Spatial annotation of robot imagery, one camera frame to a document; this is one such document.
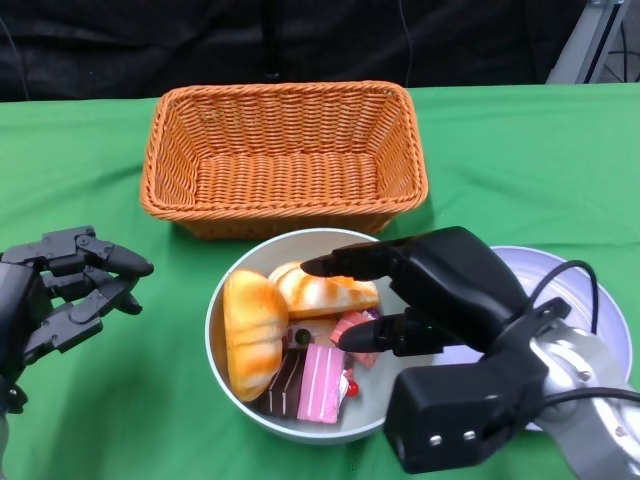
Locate green tablecloth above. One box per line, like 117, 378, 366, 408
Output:
0, 82, 640, 480

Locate pink layered cake slice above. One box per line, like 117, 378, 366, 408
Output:
297, 343, 354, 425

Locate coral layered cake slice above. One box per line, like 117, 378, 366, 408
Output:
332, 309, 384, 369

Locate aluminium frame profile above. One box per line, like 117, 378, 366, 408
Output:
544, 0, 640, 85

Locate brown chocolate cake slice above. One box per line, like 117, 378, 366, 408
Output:
257, 348, 309, 419

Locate orange wicker basket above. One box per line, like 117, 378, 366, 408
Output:
139, 79, 429, 240

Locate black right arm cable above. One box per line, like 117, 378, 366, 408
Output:
527, 259, 640, 406

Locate pale grey-green bowl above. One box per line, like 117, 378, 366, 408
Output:
204, 228, 436, 446

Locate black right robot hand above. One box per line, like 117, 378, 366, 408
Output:
301, 226, 531, 359

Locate lilac plate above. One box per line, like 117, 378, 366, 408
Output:
429, 244, 629, 434

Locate orange ring doughnut bread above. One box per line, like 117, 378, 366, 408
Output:
222, 268, 290, 404

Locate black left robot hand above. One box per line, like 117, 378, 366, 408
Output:
0, 225, 155, 414

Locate black backdrop cloth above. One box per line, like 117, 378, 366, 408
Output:
0, 0, 586, 104

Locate orange striped twisted bread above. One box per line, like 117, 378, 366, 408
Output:
268, 260, 380, 321

